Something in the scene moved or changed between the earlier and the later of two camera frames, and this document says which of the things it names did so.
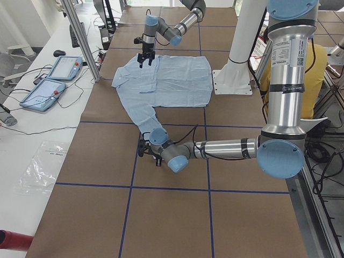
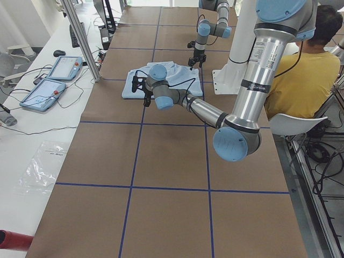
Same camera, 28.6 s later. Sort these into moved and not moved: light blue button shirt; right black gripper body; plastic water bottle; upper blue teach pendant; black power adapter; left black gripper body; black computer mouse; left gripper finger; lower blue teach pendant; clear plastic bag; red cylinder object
Moved: right black gripper body; left gripper finger; left black gripper body; light blue button shirt
Not moved: red cylinder object; plastic water bottle; black power adapter; black computer mouse; lower blue teach pendant; upper blue teach pendant; clear plastic bag
